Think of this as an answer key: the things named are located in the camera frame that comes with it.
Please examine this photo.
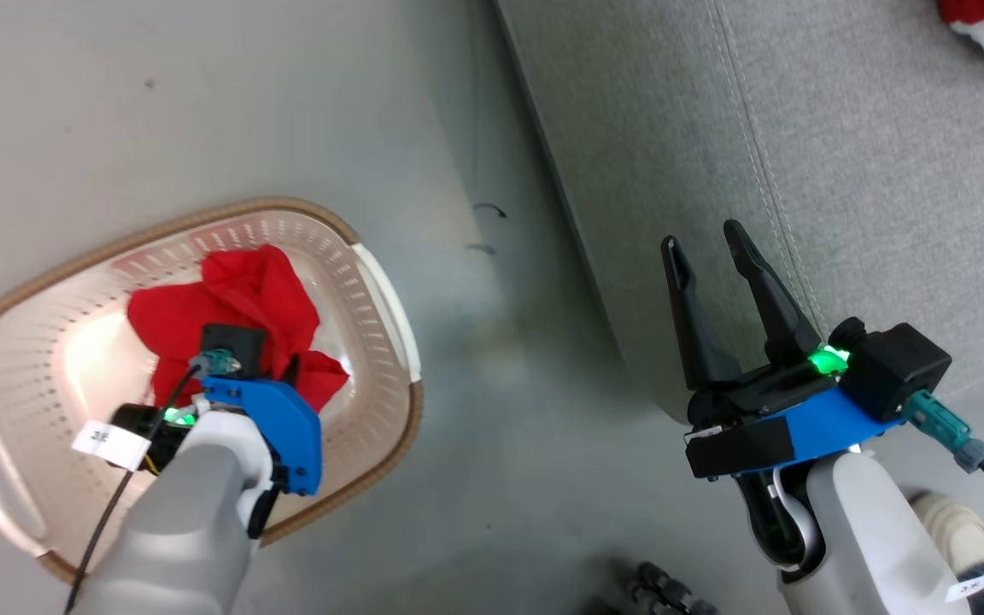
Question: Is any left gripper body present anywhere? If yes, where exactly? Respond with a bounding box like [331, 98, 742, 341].
[107, 401, 204, 476]

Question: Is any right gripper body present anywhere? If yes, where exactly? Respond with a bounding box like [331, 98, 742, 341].
[683, 359, 843, 482]

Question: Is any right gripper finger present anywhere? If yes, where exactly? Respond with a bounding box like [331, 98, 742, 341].
[660, 236, 743, 392]
[722, 220, 824, 367]

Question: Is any plain red garment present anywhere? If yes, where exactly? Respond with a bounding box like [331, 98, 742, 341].
[126, 243, 351, 413]

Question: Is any grey fabric sofa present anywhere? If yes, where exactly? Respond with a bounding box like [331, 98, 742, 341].
[492, 0, 984, 426]

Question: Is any beige perforated laundry basket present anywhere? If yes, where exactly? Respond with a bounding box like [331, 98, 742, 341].
[0, 196, 425, 587]

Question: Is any beige shoe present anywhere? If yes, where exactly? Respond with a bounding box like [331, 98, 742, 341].
[910, 490, 984, 576]

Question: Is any teal left camera connector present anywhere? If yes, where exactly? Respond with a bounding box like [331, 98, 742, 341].
[188, 348, 243, 378]

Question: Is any teal camera connector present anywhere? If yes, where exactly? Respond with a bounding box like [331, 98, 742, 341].
[901, 389, 984, 473]
[188, 348, 243, 378]

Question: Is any blue right camera mount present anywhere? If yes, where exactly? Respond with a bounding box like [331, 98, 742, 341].
[735, 384, 909, 476]

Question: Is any black left camera cable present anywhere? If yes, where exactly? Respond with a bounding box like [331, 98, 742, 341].
[62, 362, 203, 615]

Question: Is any teal right camera connector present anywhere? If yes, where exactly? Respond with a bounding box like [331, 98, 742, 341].
[901, 389, 984, 473]

